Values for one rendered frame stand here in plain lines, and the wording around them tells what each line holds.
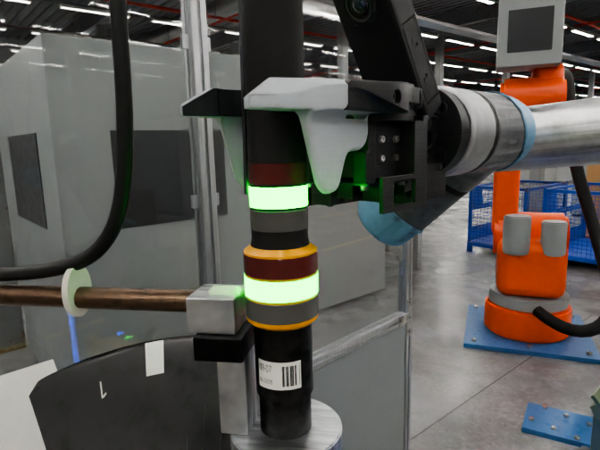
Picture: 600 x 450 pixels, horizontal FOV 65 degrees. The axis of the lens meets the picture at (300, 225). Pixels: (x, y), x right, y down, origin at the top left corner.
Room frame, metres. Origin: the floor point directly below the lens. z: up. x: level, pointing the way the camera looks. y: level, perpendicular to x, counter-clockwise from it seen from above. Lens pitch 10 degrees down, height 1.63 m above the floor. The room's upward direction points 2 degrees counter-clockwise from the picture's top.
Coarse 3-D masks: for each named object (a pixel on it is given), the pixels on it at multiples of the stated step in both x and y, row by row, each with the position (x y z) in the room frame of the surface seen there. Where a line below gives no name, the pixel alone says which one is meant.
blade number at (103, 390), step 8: (104, 376) 0.41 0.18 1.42; (96, 384) 0.40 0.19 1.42; (104, 384) 0.40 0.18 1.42; (112, 384) 0.40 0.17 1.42; (96, 392) 0.40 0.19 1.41; (104, 392) 0.40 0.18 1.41; (112, 392) 0.40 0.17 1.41; (96, 400) 0.39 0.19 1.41; (104, 400) 0.39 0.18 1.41; (112, 400) 0.39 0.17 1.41
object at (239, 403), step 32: (192, 320) 0.26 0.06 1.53; (224, 320) 0.26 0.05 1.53; (224, 352) 0.26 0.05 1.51; (224, 384) 0.26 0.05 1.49; (224, 416) 0.26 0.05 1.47; (256, 416) 0.28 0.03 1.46; (320, 416) 0.28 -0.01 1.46; (256, 448) 0.25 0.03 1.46; (288, 448) 0.25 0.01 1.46; (320, 448) 0.25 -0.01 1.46
